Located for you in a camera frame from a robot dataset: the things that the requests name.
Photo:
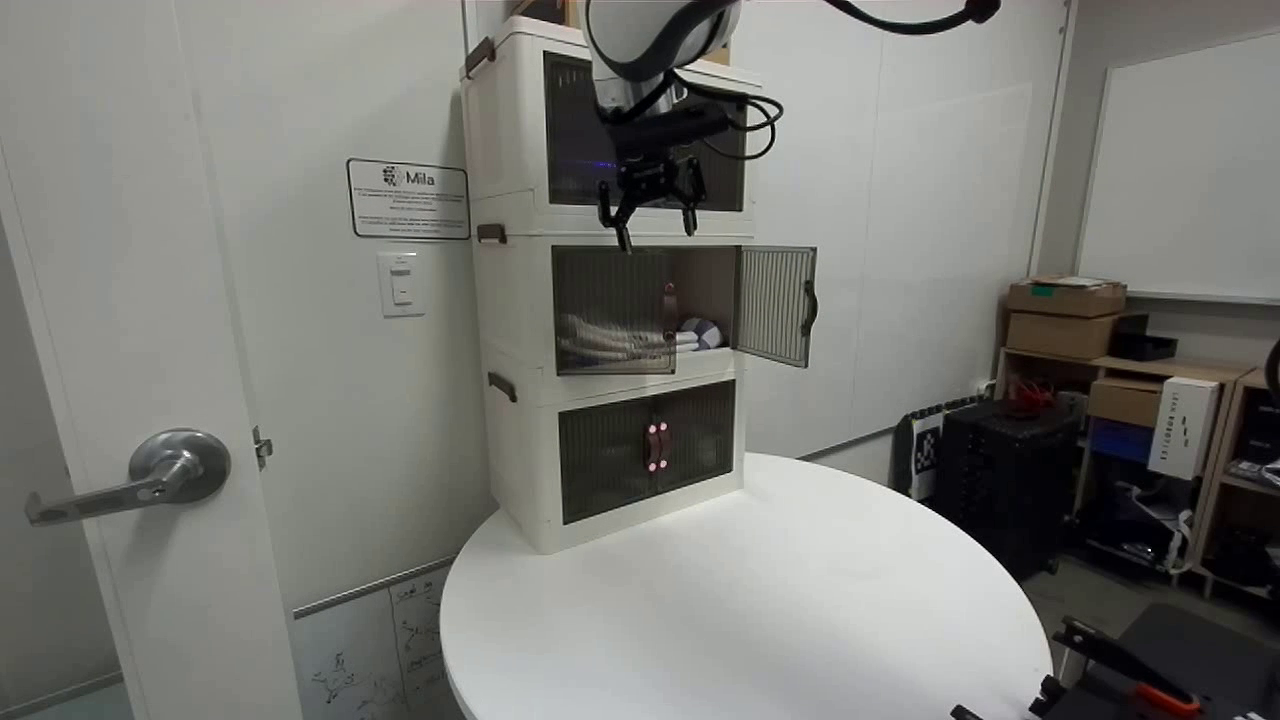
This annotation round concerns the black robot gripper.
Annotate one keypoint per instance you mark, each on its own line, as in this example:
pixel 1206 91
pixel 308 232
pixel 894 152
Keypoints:
pixel 652 175

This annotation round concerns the brown cabinet side clip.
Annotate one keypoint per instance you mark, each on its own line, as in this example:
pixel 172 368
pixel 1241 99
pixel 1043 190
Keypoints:
pixel 491 232
pixel 483 57
pixel 501 385

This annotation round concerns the white stacked storage cabinet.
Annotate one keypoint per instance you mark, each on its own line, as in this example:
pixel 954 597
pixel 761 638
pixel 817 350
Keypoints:
pixel 513 306

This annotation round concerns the small white folded cloth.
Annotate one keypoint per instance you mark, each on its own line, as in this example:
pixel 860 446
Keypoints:
pixel 701 338

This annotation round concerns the black framed picture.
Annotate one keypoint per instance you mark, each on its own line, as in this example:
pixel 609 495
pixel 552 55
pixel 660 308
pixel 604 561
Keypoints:
pixel 920 455

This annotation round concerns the cardboard box with paper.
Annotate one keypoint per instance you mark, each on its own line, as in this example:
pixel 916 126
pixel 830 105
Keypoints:
pixel 1067 298

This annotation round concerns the plain brown cardboard box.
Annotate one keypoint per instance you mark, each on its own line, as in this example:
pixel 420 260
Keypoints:
pixel 1063 338

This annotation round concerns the black plastic crate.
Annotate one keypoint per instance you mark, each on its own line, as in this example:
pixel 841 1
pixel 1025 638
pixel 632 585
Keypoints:
pixel 1004 487

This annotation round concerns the silver door latch plate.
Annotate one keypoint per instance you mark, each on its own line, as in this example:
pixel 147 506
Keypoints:
pixel 262 446

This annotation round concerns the black device on shelf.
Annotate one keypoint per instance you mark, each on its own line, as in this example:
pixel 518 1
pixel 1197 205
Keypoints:
pixel 1146 342

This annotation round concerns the small brown cardboard box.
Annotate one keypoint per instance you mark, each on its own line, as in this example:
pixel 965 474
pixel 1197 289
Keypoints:
pixel 1125 402

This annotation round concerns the blue box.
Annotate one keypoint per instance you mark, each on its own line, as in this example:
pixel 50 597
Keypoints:
pixel 1121 446

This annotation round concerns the white room door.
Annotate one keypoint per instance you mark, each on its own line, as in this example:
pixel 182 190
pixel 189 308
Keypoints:
pixel 134 265

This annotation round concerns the tall white product box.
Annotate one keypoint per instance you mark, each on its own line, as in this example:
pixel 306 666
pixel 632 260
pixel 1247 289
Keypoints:
pixel 1184 427

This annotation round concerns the wooden shelf unit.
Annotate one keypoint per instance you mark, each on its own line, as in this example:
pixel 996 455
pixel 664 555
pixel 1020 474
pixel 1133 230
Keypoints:
pixel 1206 533

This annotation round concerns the black case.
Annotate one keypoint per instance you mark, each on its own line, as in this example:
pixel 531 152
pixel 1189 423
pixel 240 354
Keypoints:
pixel 1201 653

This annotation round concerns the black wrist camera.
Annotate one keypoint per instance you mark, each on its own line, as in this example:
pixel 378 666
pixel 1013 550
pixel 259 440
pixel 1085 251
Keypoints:
pixel 681 126

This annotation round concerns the white wall sign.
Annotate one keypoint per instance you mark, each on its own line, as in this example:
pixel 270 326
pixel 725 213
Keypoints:
pixel 407 201

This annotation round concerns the white light switch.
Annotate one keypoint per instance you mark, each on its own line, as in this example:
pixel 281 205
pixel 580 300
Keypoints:
pixel 403 286

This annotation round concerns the white vertical wall conduit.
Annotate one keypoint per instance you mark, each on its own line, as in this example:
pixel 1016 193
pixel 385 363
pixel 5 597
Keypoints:
pixel 1050 133

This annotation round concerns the white wall whiteboard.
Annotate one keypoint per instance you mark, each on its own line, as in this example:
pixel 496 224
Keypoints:
pixel 1181 175

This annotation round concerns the white wall poster with drawings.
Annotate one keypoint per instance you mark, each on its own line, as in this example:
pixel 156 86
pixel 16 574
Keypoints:
pixel 372 653

